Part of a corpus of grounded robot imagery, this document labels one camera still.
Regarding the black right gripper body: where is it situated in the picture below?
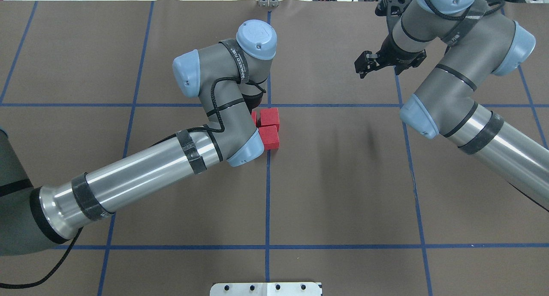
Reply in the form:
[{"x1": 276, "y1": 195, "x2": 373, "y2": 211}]
[{"x1": 375, "y1": 0, "x2": 427, "y2": 75}]

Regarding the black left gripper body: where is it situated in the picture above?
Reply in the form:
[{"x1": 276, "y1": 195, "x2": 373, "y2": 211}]
[{"x1": 239, "y1": 82, "x2": 263, "y2": 114}]

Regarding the red block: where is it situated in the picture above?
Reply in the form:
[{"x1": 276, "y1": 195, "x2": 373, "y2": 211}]
[
  {"x1": 251, "y1": 111, "x2": 258, "y2": 127},
  {"x1": 258, "y1": 125, "x2": 280, "y2": 151}
]

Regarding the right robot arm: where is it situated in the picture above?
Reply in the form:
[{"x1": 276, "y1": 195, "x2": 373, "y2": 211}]
[{"x1": 354, "y1": 0, "x2": 549, "y2": 210}]

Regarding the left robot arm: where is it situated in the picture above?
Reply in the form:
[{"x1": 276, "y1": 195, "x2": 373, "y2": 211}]
[{"x1": 0, "y1": 20, "x2": 277, "y2": 256}]

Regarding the white pedestal base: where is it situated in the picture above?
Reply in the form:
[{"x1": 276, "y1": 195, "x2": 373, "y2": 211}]
[{"x1": 209, "y1": 282, "x2": 323, "y2": 296}]

